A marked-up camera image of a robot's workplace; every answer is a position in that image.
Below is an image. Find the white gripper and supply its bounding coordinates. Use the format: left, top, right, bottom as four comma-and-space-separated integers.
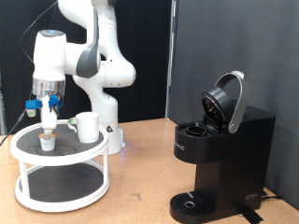
41, 94, 58, 137

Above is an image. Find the white coffee pod orange lid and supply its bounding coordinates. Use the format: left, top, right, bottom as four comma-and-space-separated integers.
37, 132, 58, 152

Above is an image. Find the white mug green taped handle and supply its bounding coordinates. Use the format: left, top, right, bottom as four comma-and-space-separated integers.
66, 111, 101, 144

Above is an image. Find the black Keurig coffee machine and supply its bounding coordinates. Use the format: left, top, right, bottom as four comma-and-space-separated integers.
169, 70, 277, 224

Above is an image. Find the white two-tier turntable stand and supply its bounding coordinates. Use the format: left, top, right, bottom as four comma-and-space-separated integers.
9, 119, 110, 214

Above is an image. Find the large blue cable clip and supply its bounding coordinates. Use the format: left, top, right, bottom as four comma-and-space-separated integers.
49, 94, 63, 114

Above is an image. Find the wrist camera blue mount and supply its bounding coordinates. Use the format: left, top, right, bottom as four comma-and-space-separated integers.
25, 98, 43, 119

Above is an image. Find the long black camera cable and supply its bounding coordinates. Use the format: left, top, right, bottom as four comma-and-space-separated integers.
0, 0, 60, 147

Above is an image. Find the grey metal frame bar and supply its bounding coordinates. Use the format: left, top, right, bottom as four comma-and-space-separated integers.
0, 69, 7, 136

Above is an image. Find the black power cord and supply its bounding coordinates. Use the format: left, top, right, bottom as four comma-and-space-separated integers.
262, 189, 283, 201

